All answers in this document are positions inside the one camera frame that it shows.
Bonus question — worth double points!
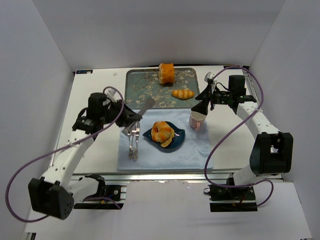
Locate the herb bread slice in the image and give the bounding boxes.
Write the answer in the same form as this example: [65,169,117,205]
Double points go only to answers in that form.
[160,134,175,148]

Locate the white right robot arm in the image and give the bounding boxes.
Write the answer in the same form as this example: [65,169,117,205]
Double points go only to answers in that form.
[191,72,294,186]

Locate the round orange croissant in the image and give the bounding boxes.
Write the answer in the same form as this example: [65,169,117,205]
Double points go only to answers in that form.
[151,121,175,143]

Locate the aluminium frame rail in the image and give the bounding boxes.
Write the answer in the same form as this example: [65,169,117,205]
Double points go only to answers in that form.
[34,172,286,187]

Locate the silver spoon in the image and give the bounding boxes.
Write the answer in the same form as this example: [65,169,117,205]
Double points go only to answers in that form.
[127,131,133,159]

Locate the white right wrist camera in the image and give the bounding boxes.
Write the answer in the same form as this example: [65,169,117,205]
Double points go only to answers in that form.
[204,71,215,83]

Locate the silver knife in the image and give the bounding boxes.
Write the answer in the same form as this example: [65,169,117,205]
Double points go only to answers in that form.
[133,121,140,162]

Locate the light blue cloth mat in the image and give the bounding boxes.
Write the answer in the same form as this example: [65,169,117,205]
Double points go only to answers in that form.
[117,108,211,171]

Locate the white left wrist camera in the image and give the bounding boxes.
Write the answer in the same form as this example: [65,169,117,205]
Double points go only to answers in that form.
[103,88,117,102]

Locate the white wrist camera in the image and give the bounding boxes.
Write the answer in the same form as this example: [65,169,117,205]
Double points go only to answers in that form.
[103,88,117,102]
[204,71,215,83]

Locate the pink mug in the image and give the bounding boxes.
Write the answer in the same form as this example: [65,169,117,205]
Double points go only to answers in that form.
[189,111,207,132]

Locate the dark blue leaf plate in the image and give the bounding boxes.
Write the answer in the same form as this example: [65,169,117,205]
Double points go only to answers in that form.
[142,121,186,153]

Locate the tall orange bread loaf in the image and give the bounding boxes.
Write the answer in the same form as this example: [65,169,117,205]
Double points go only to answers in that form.
[158,63,175,85]

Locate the striped bread roll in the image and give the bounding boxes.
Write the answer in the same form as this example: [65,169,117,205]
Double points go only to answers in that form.
[171,89,195,100]

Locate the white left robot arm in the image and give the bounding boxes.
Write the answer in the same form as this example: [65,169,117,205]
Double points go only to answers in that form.
[28,92,142,220]

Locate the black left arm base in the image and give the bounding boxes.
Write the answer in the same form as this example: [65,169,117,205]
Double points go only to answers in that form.
[73,174,126,210]

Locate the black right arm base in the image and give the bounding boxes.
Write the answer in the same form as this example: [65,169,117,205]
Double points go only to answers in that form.
[203,184,258,213]

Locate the silver fork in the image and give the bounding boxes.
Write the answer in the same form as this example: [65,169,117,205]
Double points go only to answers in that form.
[131,123,137,160]

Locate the silver metal tongs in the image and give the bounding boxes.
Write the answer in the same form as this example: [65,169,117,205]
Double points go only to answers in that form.
[121,97,156,135]

